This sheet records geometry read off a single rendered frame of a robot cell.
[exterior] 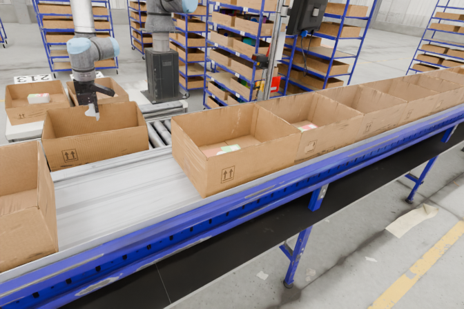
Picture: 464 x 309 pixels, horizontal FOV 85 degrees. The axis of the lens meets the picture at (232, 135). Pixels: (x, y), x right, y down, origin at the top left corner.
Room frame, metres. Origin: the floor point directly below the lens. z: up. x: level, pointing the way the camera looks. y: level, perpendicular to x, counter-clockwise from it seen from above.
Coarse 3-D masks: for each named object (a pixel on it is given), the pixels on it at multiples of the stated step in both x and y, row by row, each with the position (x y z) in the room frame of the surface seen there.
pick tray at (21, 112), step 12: (12, 84) 1.44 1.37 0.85; (24, 84) 1.47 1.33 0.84; (36, 84) 1.51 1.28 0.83; (48, 84) 1.55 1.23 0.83; (60, 84) 1.57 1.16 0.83; (12, 96) 1.43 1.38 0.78; (24, 96) 1.46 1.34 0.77; (60, 96) 1.53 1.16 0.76; (12, 108) 1.14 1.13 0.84; (24, 108) 1.17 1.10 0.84; (36, 108) 1.20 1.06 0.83; (48, 108) 1.23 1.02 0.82; (12, 120) 1.13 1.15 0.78; (24, 120) 1.16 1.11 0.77; (36, 120) 1.19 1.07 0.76
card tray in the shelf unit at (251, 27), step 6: (240, 18) 2.73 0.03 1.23; (240, 24) 2.61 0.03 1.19; (246, 24) 2.53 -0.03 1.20; (252, 24) 2.46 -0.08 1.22; (258, 24) 2.39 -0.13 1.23; (264, 24) 2.40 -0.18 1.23; (270, 24) 2.43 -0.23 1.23; (282, 24) 2.52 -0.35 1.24; (246, 30) 2.52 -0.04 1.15; (252, 30) 2.45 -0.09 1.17; (264, 30) 2.40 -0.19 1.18; (270, 30) 2.44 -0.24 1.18; (282, 30) 2.53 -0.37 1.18
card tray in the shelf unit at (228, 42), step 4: (212, 32) 3.05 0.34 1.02; (216, 32) 3.13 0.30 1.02; (212, 36) 3.04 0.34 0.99; (216, 36) 2.96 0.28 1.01; (220, 36) 2.88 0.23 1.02; (224, 36) 2.81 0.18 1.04; (236, 36) 3.18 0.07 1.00; (240, 36) 3.10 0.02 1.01; (212, 40) 3.04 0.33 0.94; (216, 40) 2.96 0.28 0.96; (220, 40) 2.88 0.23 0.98; (224, 40) 2.80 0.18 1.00; (228, 40) 2.76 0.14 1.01; (232, 40) 2.78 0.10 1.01; (220, 44) 2.87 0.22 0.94; (224, 44) 2.80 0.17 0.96; (228, 44) 2.76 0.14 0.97; (232, 44) 2.78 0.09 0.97
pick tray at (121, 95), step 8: (96, 80) 1.69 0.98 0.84; (104, 80) 1.72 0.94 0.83; (112, 80) 1.72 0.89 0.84; (72, 88) 1.59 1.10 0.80; (112, 88) 1.73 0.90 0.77; (120, 88) 1.58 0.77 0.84; (72, 96) 1.40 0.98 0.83; (104, 96) 1.61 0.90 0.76; (120, 96) 1.43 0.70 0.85; (128, 96) 1.47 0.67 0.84
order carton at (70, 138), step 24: (48, 120) 0.99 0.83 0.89; (72, 120) 1.08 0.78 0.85; (96, 120) 1.13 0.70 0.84; (120, 120) 1.18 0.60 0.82; (144, 120) 1.02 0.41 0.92; (48, 144) 0.79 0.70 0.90; (72, 144) 0.83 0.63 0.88; (96, 144) 0.87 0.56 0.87; (120, 144) 0.92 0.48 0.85; (144, 144) 0.97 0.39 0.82
